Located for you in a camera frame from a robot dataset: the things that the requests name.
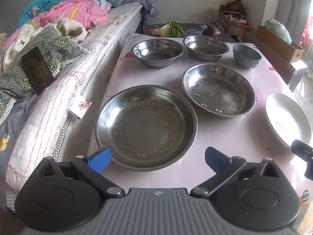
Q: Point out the pink quilt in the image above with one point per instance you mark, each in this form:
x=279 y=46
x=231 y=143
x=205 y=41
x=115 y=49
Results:
x=80 y=9

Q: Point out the black smartphone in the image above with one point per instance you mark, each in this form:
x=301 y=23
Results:
x=36 y=69

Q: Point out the steel bowl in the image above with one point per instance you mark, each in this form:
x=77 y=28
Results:
x=205 y=46
x=156 y=51

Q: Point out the grey-purple cloth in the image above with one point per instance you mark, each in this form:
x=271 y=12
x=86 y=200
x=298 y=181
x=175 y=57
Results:
x=144 y=2

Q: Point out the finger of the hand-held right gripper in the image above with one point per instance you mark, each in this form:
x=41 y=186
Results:
x=303 y=149

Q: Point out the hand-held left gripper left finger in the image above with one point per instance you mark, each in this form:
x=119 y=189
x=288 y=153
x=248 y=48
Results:
x=100 y=157

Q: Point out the napa cabbage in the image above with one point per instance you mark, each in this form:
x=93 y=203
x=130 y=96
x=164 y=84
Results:
x=172 y=29

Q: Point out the blue-green ceramic bowl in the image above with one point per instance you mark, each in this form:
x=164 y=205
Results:
x=245 y=56

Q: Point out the cardboard box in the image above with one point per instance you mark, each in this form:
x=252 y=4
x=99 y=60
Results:
x=276 y=42

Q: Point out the pale green bundle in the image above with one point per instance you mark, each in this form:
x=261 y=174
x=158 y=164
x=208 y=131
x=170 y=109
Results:
x=278 y=30

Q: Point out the medium steel basin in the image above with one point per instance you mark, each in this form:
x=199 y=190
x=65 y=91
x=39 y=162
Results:
x=217 y=90

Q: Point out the large steel basin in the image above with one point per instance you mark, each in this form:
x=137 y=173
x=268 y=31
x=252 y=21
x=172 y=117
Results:
x=146 y=129

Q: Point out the green leaf-print pillow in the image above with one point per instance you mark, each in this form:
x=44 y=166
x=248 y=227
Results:
x=66 y=51

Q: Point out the white fluffy cloth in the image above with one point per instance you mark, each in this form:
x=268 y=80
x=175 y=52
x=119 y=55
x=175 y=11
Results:
x=71 y=29

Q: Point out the red cabbage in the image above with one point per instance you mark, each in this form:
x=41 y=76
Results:
x=211 y=31

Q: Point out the white plate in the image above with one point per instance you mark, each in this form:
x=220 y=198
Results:
x=286 y=117

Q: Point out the photo card tag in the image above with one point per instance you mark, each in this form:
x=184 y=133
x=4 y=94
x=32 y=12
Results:
x=82 y=106

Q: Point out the grey bed sheet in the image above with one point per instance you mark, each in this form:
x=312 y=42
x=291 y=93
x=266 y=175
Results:
x=12 y=132

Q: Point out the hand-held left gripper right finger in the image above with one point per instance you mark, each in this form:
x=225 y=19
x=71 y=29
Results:
x=215 y=158

